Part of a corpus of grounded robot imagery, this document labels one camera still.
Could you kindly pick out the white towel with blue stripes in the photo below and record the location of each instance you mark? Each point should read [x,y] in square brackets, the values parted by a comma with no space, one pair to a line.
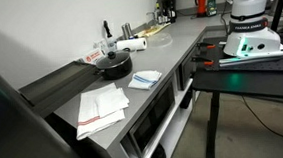
[145,79]

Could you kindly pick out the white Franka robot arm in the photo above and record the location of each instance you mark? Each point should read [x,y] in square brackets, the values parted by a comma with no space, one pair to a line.
[249,1]

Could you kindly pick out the white paper towel roll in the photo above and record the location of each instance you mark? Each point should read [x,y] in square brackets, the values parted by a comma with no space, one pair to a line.
[132,44]

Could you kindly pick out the white towel with red stripe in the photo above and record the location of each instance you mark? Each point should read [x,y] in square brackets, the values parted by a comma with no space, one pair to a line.
[87,119]

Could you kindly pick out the black pot with lid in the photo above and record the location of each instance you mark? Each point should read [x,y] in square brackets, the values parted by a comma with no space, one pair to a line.
[115,69]

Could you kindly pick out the black microwave oven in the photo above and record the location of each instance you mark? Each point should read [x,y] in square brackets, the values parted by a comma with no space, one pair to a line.
[154,114]

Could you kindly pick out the small plain white cloth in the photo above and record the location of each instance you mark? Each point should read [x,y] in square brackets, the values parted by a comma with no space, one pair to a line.
[111,101]

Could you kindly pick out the clear round plate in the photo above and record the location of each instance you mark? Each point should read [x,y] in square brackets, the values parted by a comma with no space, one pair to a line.
[160,40]

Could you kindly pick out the black under-counter appliance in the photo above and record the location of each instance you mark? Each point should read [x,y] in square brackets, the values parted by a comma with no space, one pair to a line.
[187,70]

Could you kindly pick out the stainless steel shaker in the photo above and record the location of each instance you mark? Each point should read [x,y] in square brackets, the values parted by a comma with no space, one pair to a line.
[130,29]
[124,31]

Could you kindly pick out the yellow wooden board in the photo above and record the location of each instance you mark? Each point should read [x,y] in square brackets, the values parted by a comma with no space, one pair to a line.
[153,29]

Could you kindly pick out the red and white sign card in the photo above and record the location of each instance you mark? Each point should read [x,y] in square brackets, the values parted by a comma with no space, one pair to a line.
[93,55]

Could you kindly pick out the dark glass bottle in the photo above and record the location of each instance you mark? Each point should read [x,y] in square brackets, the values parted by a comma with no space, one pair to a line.
[158,12]

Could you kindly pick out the black coffee machine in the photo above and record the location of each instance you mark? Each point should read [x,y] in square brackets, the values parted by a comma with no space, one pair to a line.
[169,8]

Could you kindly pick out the black bag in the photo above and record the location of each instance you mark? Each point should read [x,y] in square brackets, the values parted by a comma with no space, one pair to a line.
[159,156]

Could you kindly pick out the dark grey metal tray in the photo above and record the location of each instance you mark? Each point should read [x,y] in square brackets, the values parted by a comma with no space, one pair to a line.
[58,85]

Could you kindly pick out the red moka pot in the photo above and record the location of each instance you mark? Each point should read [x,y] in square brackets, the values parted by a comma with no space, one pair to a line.
[201,4]

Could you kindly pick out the green box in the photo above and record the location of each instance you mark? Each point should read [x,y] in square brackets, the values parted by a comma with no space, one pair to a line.
[211,7]

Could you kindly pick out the black robot workbench table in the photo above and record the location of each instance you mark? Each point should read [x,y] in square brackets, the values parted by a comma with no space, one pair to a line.
[248,81]

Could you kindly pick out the dark grey panel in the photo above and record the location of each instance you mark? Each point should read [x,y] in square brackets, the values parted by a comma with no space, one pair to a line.
[18,137]

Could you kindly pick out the white wall outlet box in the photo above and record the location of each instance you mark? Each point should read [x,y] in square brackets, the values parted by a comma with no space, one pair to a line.
[99,45]

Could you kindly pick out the aluminium rail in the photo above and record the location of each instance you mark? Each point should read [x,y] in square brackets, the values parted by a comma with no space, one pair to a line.
[257,59]

